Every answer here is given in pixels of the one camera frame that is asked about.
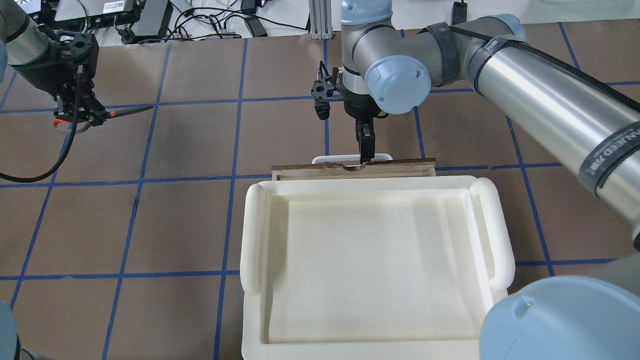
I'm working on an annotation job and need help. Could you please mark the white drawer handle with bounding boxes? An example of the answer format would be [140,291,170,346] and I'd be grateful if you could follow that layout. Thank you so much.
[311,153,394,165]

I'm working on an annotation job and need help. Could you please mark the white plastic tray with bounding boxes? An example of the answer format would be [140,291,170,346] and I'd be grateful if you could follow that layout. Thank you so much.
[239,175,515,360]

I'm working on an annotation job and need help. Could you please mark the light wooden drawer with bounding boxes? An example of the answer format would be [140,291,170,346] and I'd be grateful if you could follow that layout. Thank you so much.
[270,158,437,182]

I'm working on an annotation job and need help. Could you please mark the aluminium frame post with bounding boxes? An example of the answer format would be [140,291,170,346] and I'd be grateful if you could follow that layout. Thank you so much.
[308,0,334,40]

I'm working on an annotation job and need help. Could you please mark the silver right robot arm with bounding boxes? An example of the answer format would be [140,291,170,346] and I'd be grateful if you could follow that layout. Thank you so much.
[340,0,640,360]

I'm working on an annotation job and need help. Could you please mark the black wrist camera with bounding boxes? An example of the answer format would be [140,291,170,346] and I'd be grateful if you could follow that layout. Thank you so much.
[310,60,341,121]

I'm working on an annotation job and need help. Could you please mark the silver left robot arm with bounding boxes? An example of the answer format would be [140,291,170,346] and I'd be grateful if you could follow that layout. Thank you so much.
[1,0,110,183]

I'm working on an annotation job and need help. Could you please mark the orange grey scissors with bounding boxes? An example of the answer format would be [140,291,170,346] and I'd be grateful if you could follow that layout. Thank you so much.
[52,105,154,135]

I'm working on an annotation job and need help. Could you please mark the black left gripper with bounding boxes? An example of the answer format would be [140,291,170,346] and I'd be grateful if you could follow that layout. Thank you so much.
[33,30,108,126]

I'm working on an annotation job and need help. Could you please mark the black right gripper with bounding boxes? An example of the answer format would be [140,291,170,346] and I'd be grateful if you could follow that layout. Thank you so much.
[342,89,388,163]

